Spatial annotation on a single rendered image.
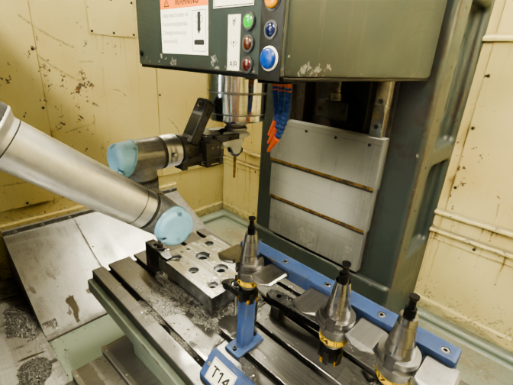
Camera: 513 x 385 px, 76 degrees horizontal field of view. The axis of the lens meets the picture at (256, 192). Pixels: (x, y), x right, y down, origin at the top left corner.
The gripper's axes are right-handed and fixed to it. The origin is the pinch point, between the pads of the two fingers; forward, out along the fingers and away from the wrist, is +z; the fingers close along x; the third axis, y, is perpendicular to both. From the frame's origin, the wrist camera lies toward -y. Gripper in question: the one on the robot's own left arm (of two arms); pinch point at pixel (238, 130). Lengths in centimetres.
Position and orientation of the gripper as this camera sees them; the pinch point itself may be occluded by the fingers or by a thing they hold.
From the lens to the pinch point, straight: 92.9
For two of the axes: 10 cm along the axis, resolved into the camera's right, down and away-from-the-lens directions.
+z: 7.0, -2.5, 6.7
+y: -0.4, 9.2, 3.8
